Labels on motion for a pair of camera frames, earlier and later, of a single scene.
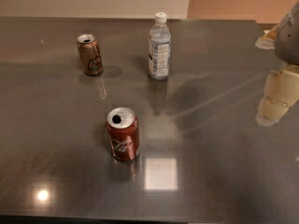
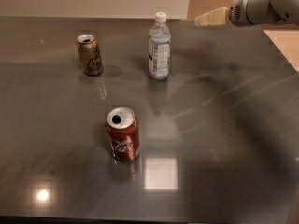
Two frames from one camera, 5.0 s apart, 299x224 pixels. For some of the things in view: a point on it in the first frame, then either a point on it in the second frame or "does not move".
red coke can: [122, 124] does not move
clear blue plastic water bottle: [160, 49] does not move
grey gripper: [289, 36] to [239, 13]
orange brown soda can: [90, 55] does not move
